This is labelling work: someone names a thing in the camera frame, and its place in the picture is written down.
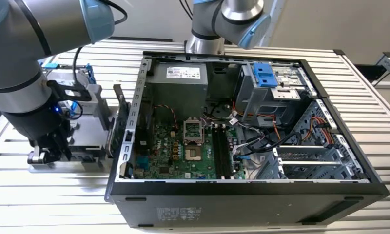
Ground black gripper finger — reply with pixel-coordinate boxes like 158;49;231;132
27;133;73;164

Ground black RAM slot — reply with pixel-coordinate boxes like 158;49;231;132
211;125;222;180
219;125;230;180
215;125;226;180

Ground grey parts rack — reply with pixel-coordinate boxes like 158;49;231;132
27;84;118;174

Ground green graphics card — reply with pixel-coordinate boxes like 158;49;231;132
105;81;133;158

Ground hard disk in blue carrier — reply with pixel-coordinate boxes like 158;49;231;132
38;62;97;115

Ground teal board connector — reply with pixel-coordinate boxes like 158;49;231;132
135;156;150;169

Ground black case fan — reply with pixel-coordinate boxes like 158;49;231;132
135;117;154;158

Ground green motherboard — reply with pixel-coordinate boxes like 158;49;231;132
131;104;248;180

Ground CPU socket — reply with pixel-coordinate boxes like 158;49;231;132
183;144;204;162

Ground metal socket cover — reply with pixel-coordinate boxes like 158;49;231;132
182;116;204;145

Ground grey power supply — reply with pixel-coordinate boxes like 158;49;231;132
144;61;208;120

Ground black open PC case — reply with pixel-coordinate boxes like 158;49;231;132
103;50;390;229

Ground blue plastic drive latch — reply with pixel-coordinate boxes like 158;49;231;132
251;62;278;88

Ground grey metal disk bay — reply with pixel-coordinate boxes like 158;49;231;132
255;144;362;181

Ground black box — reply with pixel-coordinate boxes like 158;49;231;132
352;63;387;86

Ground black camera bracket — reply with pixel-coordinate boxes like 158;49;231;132
46;79;93;102

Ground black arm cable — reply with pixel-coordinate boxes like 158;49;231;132
71;0;129;86

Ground red black fan wire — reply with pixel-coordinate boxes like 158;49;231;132
152;104;179;130

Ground wire bundle with white tags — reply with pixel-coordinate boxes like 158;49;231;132
202;111;246;129

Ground white grey wire bundle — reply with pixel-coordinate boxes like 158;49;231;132
231;135;267;153

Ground orange data wire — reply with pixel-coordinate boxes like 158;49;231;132
231;101;282;142

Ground thick black cable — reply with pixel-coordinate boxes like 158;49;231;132
236;130;302;159

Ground red yellow power wires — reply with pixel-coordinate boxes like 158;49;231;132
304;116;334;149

